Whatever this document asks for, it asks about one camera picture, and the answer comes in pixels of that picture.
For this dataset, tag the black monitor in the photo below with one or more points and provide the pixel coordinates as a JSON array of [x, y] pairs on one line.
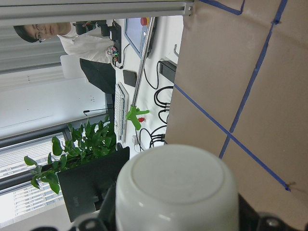
[[84, 187]]

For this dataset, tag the person in white shirt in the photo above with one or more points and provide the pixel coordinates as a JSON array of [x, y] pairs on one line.
[[91, 49]]

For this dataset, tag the black power adapter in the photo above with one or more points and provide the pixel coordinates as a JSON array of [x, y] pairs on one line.
[[168, 70]]

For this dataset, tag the white keyboard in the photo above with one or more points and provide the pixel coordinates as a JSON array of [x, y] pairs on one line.
[[121, 109]]

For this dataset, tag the green potted plant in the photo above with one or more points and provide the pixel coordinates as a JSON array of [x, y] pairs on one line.
[[88, 142]]

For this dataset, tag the black smartphone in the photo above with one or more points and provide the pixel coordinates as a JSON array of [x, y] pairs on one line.
[[130, 77]]

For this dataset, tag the blue teach pendant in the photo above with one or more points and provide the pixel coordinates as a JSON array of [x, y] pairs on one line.
[[135, 30]]

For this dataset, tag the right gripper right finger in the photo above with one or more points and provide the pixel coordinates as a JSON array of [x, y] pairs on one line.
[[250, 220]]

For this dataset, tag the pale green cup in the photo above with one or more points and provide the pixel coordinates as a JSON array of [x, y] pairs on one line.
[[176, 188]]

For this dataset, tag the green handled reacher grabber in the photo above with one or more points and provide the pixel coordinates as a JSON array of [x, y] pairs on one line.
[[134, 110]]

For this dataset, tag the aluminium frame post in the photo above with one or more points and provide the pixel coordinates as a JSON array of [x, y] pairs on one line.
[[24, 12]]

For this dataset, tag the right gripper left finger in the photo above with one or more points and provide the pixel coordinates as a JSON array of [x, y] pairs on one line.
[[101, 220]]

